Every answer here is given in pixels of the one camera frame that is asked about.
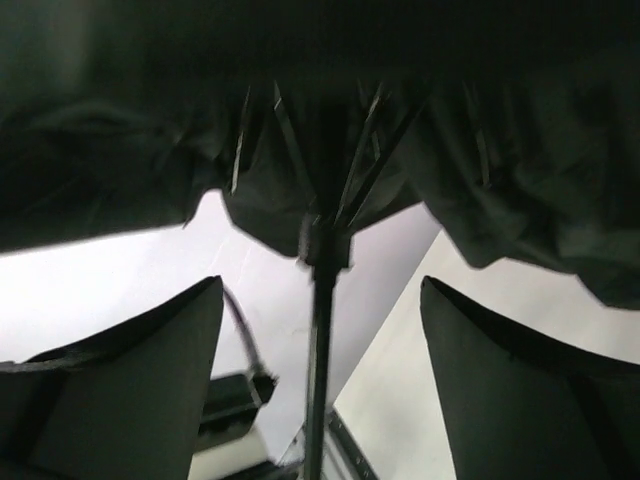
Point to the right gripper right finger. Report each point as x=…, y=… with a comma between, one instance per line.
x=518, y=404

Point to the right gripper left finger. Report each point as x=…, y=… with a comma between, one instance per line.
x=124, y=403

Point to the pink folding umbrella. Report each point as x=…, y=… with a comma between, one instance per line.
x=515, y=122

